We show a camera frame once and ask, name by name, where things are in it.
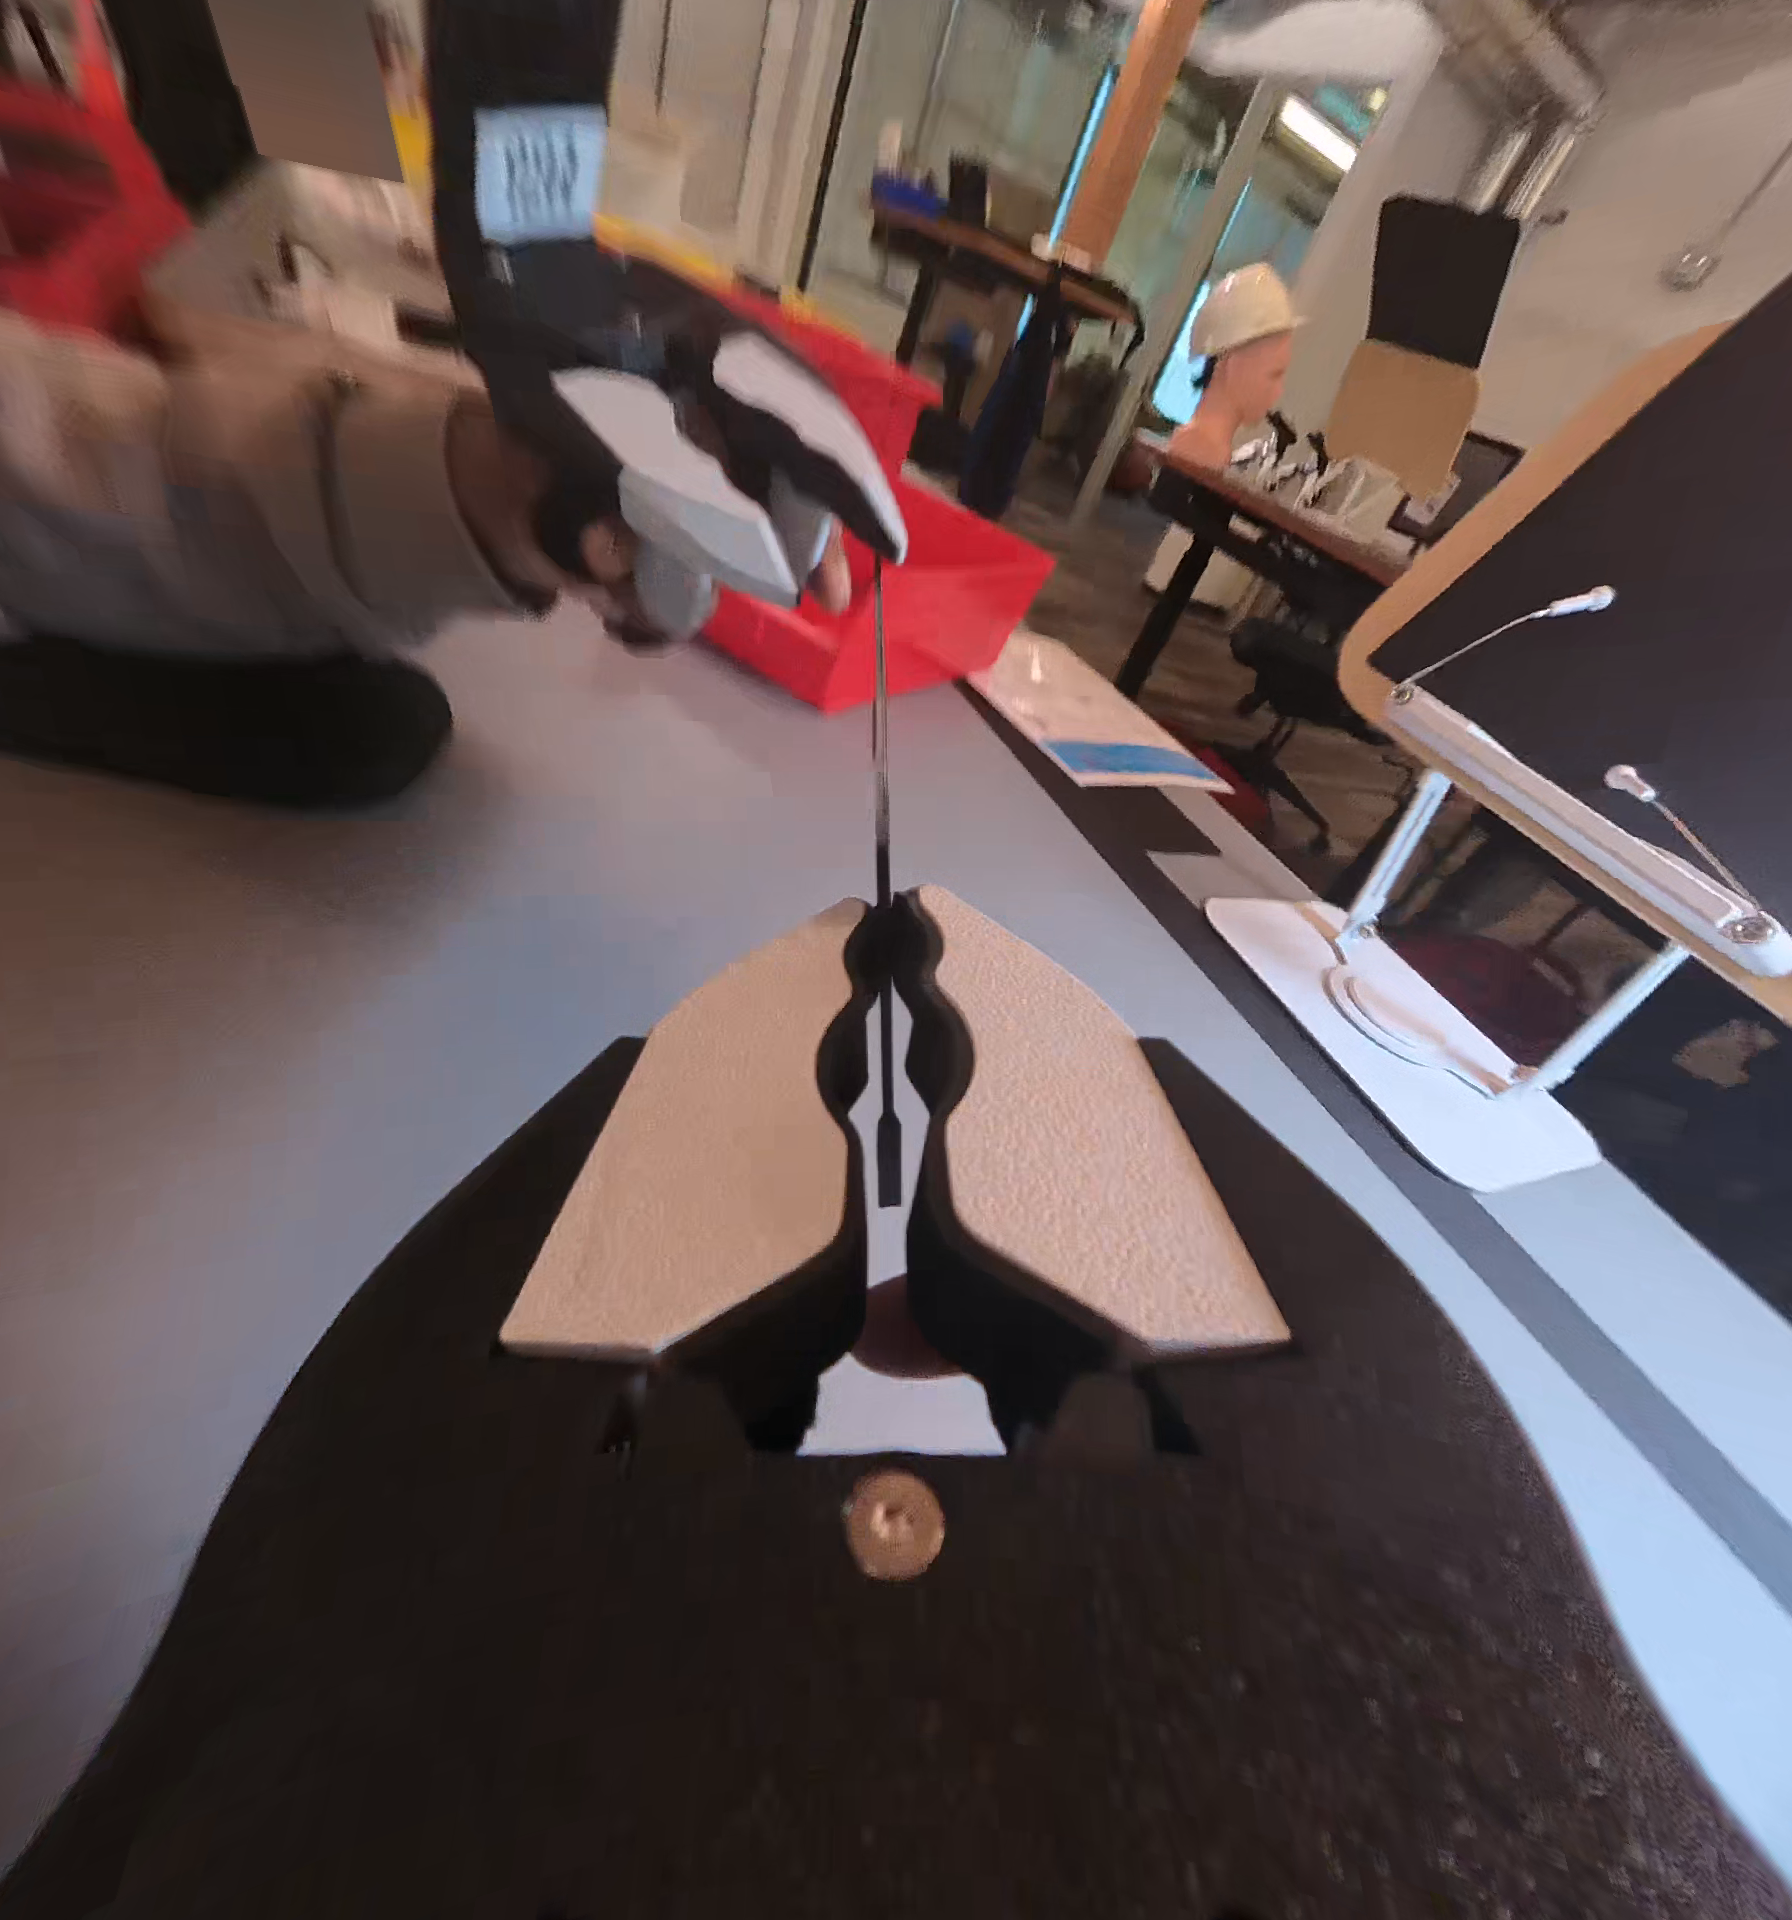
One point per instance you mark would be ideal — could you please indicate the wooden desk black frame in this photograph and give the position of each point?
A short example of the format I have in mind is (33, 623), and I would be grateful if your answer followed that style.
(985, 255)

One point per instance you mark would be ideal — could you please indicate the beige chair with black cover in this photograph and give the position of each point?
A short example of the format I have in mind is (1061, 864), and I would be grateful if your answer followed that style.
(1421, 330)

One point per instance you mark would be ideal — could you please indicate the person's left forearm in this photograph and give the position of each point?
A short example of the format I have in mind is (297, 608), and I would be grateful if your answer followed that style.
(162, 466)

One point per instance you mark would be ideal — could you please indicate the person's left hand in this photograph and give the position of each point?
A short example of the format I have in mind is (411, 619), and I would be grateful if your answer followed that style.
(521, 509)

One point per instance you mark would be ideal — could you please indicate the person's right hand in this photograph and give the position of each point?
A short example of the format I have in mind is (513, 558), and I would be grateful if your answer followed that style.
(904, 1337)

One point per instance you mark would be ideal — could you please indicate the mannequin head white helmet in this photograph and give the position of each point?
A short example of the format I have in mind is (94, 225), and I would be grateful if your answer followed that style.
(1242, 346)

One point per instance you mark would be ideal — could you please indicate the black plate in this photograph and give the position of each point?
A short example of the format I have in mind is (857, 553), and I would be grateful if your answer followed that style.
(882, 749)

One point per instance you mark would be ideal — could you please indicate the red plastic basket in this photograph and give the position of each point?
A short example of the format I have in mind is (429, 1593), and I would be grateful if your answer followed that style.
(41, 197)

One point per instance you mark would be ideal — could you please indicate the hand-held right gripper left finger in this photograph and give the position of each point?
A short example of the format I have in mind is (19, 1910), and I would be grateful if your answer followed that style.
(688, 1185)

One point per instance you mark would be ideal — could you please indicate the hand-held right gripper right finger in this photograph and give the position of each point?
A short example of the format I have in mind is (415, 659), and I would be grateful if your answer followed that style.
(1090, 1185)

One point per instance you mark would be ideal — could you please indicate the white metal rod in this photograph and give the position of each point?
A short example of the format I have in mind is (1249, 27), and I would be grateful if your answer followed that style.
(1603, 1022)
(1384, 871)

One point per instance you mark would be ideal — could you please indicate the blue white paper sheet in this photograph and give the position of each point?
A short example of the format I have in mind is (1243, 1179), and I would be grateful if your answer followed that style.
(1122, 734)

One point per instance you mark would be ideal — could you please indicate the low red plastic bin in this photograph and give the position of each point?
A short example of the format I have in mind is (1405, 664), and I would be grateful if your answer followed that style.
(956, 599)

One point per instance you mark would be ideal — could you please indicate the dark red floor container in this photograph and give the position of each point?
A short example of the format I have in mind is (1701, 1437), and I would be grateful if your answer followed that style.
(1497, 998)

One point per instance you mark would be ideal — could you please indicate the black board with wooden rim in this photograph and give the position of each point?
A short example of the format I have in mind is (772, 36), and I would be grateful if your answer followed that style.
(1661, 525)

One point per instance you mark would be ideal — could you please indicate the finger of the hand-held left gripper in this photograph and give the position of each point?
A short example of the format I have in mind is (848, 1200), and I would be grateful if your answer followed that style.
(688, 480)
(814, 435)

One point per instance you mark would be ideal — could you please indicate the long wooden desk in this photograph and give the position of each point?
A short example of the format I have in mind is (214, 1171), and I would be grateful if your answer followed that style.
(1272, 509)

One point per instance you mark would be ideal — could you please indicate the white metal bracket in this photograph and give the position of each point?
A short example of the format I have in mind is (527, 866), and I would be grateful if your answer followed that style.
(1587, 839)

